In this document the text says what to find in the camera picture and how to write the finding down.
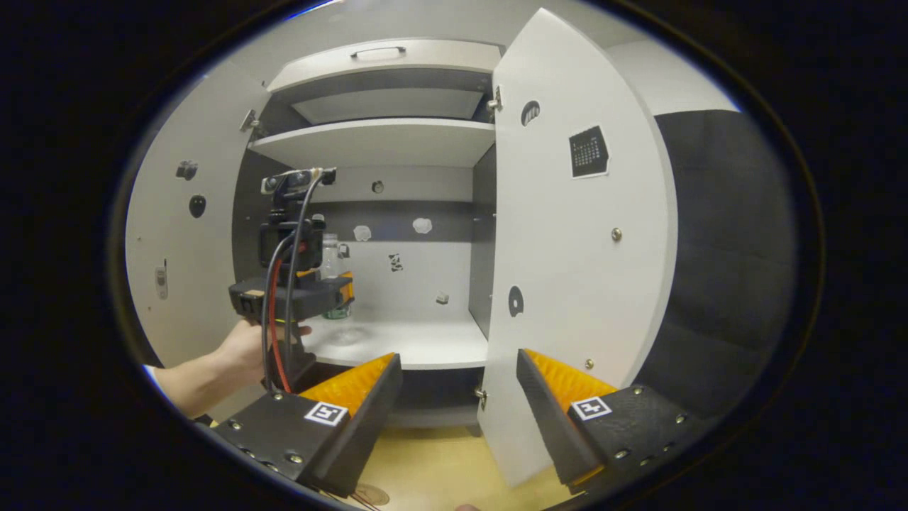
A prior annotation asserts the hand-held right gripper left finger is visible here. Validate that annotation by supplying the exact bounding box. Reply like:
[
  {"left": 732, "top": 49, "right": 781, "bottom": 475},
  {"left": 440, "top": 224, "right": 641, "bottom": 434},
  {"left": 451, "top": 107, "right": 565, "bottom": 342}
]
[{"left": 211, "top": 353, "right": 404, "bottom": 499}]

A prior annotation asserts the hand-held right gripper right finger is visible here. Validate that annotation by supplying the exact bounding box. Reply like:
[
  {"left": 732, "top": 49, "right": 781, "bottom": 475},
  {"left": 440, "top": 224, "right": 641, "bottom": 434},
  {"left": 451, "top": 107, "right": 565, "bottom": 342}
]
[{"left": 516, "top": 348, "right": 707, "bottom": 495}]

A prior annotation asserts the clear plastic bottle green label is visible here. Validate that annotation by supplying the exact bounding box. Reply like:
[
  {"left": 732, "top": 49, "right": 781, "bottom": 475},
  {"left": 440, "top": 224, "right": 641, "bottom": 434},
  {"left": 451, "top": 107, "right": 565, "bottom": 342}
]
[{"left": 321, "top": 233, "right": 354, "bottom": 320}]

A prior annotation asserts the white cabinet door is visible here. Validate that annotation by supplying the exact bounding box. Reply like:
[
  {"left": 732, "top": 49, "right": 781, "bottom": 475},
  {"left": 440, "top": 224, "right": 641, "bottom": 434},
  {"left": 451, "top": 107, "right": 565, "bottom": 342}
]
[
  {"left": 477, "top": 9, "right": 678, "bottom": 488},
  {"left": 126, "top": 60, "right": 274, "bottom": 423}
]

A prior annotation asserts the white grey cabinet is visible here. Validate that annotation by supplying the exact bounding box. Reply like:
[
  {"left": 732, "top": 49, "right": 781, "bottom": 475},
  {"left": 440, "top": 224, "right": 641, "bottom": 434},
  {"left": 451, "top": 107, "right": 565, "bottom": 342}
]
[{"left": 232, "top": 39, "right": 497, "bottom": 430}]

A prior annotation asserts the black backdrop cloth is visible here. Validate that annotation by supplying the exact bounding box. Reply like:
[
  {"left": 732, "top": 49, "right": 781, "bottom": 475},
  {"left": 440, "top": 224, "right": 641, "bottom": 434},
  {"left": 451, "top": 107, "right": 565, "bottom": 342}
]
[{"left": 635, "top": 110, "right": 799, "bottom": 421}]

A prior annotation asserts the black cable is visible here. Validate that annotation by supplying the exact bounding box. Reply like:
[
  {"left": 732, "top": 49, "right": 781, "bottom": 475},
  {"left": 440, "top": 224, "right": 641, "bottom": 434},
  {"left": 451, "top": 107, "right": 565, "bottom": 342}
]
[
  {"left": 282, "top": 169, "right": 328, "bottom": 392},
  {"left": 260, "top": 233, "right": 293, "bottom": 390}
]

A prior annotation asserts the red cable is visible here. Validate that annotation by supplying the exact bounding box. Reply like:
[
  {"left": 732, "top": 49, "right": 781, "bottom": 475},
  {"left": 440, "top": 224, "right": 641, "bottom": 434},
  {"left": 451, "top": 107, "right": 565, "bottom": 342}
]
[{"left": 269, "top": 245, "right": 294, "bottom": 395}]

